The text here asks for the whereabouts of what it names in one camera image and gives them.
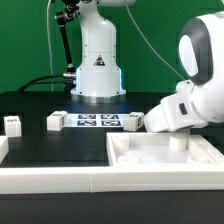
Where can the AprilTag base sheet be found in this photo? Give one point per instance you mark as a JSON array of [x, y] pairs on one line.
[[95, 120]]

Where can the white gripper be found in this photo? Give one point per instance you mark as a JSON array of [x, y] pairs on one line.
[[173, 113]]

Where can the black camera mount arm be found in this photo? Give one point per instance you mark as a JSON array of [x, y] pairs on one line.
[[62, 18]]

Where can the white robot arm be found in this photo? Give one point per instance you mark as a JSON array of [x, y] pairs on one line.
[[198, 101]]

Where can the white square tabletop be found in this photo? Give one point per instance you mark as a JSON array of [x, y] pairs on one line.
[[146, 149]]

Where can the white U-shaped obstacle wall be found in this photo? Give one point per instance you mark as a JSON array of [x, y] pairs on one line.
[[109, 179]]

